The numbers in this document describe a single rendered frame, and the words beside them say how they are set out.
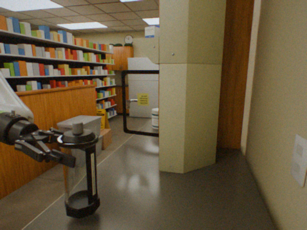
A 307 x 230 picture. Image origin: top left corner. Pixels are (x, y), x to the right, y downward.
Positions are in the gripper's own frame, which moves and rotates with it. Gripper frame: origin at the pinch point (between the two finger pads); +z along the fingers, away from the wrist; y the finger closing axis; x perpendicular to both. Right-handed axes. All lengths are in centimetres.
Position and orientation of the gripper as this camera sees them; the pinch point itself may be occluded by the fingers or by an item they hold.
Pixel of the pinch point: (77, 152)
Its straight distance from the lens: 62.2
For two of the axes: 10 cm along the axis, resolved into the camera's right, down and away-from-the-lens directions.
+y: 2.3, -2.1, 9.5
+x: -2.3, 9.4, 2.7
